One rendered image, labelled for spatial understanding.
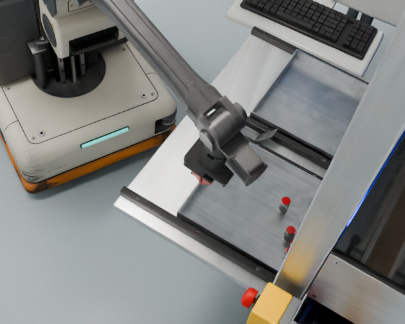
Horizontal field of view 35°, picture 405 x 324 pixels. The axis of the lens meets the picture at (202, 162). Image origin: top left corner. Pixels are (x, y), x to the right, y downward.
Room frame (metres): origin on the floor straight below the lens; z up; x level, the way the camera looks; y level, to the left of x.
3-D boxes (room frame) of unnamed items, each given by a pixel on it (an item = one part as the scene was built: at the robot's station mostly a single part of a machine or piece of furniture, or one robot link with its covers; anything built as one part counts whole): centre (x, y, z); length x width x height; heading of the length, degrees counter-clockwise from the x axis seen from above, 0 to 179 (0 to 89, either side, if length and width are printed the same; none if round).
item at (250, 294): (0.48, -0.14, 1.00); 0.04 x 0.04 x 0.04; 67
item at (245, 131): (0.96, -0.09, 0.91); 0.14 x 0.03 x 0.06; 66
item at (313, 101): (1.05, -0.30, 0.90); 0.34 x 0.26 x 0.04; 67
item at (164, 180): (0.92, -0.17, 0.87); 0.70 x 0.48 x 0.02; 157
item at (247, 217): (0.74, -0.17, 0.90); 0.34 x 0.26 x 0.04; 67
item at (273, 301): (0.46, -0.18, 1.00); 0.08 x 0.07 x 0.07; 67
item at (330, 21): (1.48, -0.24, 0.82); 0.40 x 0.14 x 0.02; 71
